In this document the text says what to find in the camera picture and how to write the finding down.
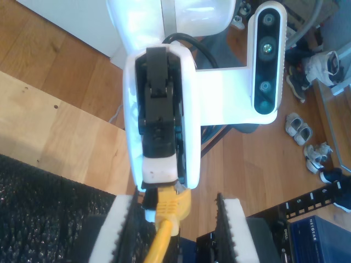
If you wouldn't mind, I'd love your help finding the yellow network cable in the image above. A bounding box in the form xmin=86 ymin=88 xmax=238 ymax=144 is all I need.
xmin=144 ymin=185 xmax=192 ymax=263

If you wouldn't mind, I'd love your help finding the black Dell server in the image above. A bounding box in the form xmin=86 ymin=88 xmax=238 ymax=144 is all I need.
xmin=278 ymin=219 xmax=296 ymax=263

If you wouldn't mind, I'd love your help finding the black bubble wrap mat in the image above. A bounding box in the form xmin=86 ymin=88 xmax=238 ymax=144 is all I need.
xmin=0 ymin=153 xmax=121 ymax=263

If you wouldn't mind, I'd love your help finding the white and black sneaker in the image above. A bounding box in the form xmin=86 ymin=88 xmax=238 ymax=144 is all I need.
xmin=303 ymin=142 xmax=334 ymax=174

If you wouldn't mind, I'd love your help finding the dark sneaker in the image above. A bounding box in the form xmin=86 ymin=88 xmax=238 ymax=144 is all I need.
xmin=286 ymin=65 xmax=310 ymax=104

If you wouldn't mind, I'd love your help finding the dark blue shoe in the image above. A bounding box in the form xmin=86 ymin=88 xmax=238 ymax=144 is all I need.
xmin=319 ymin=167 xmax=343 ymax=185
xmin=331 ymin=179 xmax=351 ymax=214

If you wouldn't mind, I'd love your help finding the black stool frame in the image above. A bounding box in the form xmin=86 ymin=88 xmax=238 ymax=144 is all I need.
xmin=201 ymin=124 xmax=234 ymax=159

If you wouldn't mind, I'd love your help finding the black camera cable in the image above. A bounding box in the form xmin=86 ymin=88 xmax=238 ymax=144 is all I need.
xmin=161 ymin=32 xmax=220 ymax=70

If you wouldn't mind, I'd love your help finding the white cord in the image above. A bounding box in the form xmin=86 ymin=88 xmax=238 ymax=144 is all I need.
xmin=108 ymin=104 xmax=123 ymax=124

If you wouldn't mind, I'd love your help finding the black rack frame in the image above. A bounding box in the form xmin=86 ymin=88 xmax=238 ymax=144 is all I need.
xmin=196 ymin=175 xmax=351 ymax=263

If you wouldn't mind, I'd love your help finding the blue Netgear network switch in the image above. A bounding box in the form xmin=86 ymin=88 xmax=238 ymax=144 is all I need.
xmin=289 ymin=215 xmax=351 ymax=263

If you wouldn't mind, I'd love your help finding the white camera bar with bracket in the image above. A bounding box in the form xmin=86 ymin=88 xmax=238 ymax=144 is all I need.
xmin=195 ymin=1 xmax=287 ymax=127

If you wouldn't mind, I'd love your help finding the grey hose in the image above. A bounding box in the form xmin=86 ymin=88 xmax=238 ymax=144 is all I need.
xmin=285 ymin=0 xmax=324 ymax=52

